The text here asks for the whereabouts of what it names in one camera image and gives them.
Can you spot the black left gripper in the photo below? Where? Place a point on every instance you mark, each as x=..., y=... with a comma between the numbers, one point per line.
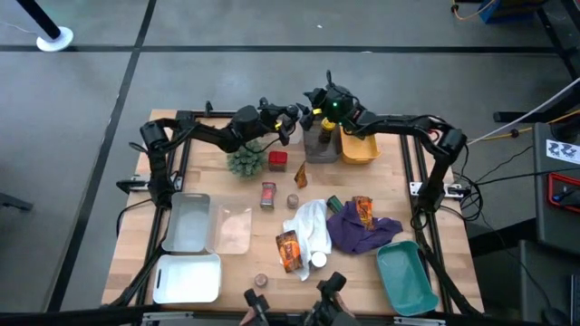
x=274, y=113

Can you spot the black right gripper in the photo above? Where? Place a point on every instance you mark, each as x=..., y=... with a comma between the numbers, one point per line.
x=317, y=99

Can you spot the yellow-lid spice jar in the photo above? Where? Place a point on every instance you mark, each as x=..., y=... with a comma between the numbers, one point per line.
x=327, y=131

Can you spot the red spice tin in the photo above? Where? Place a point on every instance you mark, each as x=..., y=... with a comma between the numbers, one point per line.
x=277, y=158
x=268, y=195

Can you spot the small brown spice packet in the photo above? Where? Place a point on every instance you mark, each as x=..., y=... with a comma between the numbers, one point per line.
x=301, y=177

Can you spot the dark green spice tin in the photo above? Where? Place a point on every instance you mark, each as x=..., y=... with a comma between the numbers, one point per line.
x=334, y=204

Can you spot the white cloth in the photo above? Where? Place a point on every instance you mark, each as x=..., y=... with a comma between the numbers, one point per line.
x=312, y=226

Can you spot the large orange spice packet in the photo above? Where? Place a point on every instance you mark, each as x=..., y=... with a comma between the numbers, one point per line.
x=289, y=251

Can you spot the large white-lid spice jar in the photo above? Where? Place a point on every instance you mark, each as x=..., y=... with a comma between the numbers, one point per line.
x=319, y=259

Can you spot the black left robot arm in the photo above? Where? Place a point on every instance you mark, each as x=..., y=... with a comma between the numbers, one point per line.
x=204, y=133

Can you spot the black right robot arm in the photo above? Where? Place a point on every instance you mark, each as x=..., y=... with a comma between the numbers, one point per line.
x=408, y=124

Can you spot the clear plastic bin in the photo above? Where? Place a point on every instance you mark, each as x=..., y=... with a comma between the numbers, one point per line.
x=296, y=136
x=231, y=231

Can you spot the dark grey plastic bin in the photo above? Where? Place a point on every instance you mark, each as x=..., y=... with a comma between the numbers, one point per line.
x=317, y=151

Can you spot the yellow plastic bin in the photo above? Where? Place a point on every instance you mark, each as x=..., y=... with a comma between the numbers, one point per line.
x=360, y=151

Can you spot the green artificial succulent plant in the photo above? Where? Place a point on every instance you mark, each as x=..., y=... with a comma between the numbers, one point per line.
x=247, y=160

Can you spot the purple cloth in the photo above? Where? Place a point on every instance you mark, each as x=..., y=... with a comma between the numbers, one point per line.
x=349, y=235

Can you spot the teal plastic bin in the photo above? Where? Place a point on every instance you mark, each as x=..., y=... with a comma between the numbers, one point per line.
x=403, y=276

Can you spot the white plastic bin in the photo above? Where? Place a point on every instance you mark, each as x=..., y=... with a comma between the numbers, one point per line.
x=188, y=278

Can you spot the blue box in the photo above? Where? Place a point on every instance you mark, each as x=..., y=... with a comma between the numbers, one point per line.
x=503, y=11

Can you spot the red-framed device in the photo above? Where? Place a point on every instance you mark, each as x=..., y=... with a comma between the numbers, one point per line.
x=550, y=190

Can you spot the white printed sticker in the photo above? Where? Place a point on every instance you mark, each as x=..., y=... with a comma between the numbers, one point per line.
x=562, y=151

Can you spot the black aluminium table frame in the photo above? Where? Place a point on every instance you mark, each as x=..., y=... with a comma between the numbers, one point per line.
x=213, y=114

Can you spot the black desk frame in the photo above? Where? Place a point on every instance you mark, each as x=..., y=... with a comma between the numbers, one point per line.
x=521, y=117

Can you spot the black post white base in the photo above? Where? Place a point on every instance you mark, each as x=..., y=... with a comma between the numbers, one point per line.
x=54, y=41

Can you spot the black floor bracket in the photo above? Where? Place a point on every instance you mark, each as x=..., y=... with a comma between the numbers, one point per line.
x=13, y=201

